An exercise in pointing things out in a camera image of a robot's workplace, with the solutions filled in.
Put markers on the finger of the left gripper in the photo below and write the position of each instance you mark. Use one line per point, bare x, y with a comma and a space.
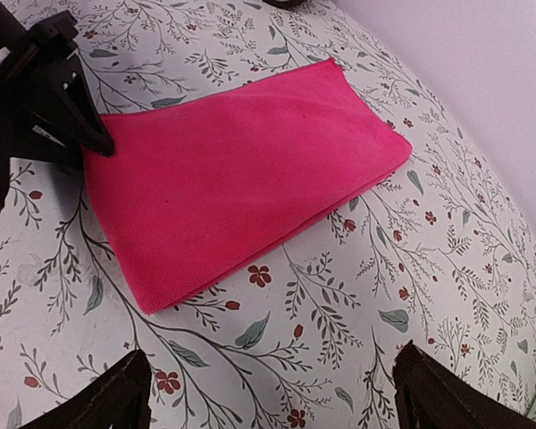
58, 112

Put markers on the floral tablecloth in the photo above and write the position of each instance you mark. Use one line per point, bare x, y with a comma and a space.
306, 336

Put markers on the pink towel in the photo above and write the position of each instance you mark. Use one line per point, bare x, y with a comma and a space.
197, 191

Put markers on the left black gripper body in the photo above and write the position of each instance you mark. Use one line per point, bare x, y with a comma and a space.
21, 52

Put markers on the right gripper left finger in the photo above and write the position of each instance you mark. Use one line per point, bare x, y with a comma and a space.
116, 399

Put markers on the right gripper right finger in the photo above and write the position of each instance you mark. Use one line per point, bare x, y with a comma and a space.
428, 395

